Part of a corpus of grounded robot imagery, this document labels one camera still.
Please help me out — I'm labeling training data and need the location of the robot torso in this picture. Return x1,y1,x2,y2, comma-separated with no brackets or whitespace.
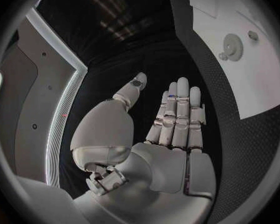
0,7,89,189

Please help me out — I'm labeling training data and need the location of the grey gear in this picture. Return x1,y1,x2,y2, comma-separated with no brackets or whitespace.
222,33,244,62

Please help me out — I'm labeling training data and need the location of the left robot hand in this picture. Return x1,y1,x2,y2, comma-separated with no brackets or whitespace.
69,72,217,224

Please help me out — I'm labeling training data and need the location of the white task board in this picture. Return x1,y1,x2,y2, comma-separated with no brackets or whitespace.
186,0,280,120

